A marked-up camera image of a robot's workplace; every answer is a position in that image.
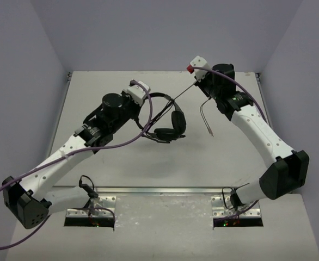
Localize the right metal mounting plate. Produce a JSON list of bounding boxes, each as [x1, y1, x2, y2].
[[211, 194, 261, 219]]

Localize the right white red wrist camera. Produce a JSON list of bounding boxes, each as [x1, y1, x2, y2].
[[186, 55, 211, 82]]

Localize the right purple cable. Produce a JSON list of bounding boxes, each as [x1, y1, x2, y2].
[[192, 66, 272, 220]]

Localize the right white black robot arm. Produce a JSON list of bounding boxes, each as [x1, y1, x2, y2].
[[187, 63, 310, 210]]

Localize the purple cable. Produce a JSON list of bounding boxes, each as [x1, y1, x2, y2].
[[192, 66, 272, 220], [0, 79, 154, 251]]

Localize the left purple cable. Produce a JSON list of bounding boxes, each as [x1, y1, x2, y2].
[[0, 79, 154, 251]]

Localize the black headphones with cable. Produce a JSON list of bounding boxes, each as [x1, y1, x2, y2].
[[134, 83, 214, 144]]

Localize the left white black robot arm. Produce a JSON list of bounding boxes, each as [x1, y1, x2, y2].
[[2, 90, 147, 229]]

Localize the metal mounting plate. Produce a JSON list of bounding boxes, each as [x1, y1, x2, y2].
[[211, 194, 261, 219], [65, 195, 116, 219]]

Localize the aluminium rail table front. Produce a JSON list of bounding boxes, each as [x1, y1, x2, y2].
[[53, 185, 247, 194]]

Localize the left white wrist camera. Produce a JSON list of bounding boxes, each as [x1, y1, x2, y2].
[[125, 80, 151, 107]]

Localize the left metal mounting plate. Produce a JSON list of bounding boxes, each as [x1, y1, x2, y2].
[[65, 195, 116, 219]]

